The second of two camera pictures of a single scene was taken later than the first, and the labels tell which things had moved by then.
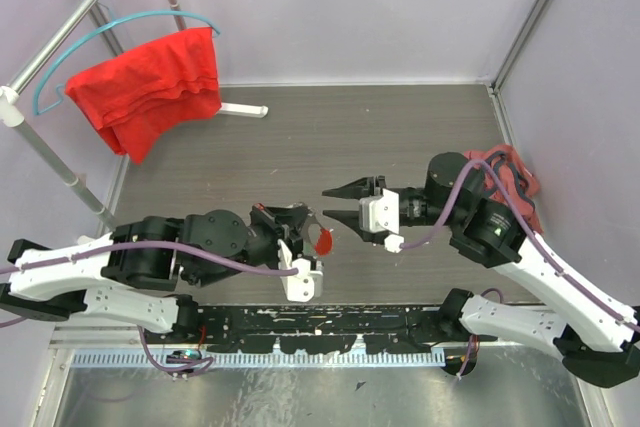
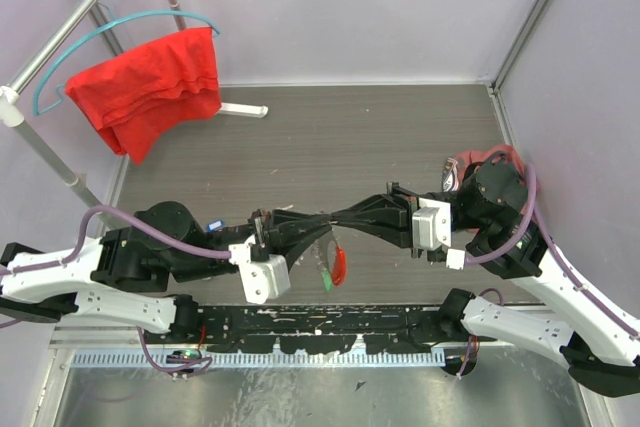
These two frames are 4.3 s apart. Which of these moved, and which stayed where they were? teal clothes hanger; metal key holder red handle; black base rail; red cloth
Moved: metal key holder red handle
Stayed: red cloth; teal clothes hanger; black base rail
